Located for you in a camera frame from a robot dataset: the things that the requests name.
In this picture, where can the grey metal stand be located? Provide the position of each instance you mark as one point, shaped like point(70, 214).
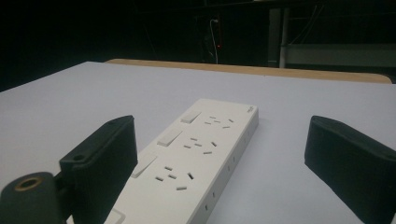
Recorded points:
point(311, 46)

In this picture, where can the white power strip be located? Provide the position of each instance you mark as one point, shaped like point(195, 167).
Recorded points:
point(193, 161)

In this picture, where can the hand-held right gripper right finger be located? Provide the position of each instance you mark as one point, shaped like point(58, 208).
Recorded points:
point(351, 168)

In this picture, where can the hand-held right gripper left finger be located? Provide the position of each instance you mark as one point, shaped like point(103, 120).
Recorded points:
point(102, 161)

